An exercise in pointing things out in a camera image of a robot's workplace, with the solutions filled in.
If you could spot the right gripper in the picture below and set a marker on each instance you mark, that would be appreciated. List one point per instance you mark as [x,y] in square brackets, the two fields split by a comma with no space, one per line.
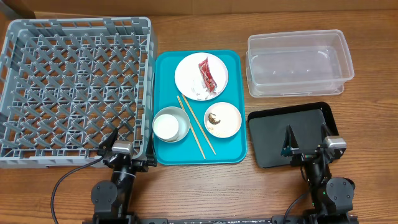
[308,153]

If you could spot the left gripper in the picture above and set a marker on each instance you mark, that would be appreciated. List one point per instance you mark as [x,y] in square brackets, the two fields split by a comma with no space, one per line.
[150,154]

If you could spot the grey bowl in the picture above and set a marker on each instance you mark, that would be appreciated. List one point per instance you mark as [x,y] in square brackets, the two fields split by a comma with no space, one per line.
[182,118]

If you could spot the small white dish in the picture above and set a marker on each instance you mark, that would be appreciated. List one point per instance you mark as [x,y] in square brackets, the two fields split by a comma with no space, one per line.
[230,117]

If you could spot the brown food scrap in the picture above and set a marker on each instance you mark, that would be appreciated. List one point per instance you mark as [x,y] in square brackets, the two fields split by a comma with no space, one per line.
[213,119]

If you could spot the large white plate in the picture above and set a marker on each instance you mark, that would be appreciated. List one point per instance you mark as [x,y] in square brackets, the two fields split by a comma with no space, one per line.
[189,79]

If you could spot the red snack wrapper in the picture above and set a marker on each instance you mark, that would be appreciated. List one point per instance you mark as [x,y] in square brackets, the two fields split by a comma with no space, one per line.
[207,76]

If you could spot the white paper cup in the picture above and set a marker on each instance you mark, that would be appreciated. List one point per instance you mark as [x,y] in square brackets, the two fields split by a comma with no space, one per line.
[166,127]

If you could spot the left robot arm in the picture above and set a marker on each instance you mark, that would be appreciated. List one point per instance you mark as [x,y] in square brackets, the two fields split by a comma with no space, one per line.
[111,198]

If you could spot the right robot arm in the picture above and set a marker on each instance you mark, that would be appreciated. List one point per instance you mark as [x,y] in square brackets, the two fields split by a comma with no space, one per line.
[332,197]

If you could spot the black tray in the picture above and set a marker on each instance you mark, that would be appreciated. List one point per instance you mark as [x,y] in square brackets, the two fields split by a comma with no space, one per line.
[268,127]

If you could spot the left wooden chopstick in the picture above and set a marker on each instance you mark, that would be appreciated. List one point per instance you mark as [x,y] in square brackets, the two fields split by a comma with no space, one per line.
[191,128]

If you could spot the wooden chopstick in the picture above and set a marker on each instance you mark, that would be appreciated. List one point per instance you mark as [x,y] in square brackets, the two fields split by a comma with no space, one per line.
[198,123]
[191,128]

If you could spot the clear plastic bin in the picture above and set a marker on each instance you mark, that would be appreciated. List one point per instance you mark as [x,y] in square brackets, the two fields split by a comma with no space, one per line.
[299,63]

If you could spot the right wooden chopstick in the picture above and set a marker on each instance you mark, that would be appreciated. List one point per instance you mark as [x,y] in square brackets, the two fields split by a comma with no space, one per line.
[198,123]

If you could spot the teal serving tray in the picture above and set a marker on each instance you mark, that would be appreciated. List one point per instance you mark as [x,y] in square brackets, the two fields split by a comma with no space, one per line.
[186,152]

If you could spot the grey plastic dish rack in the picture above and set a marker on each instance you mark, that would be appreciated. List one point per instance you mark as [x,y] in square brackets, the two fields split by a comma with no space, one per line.
[66,84]

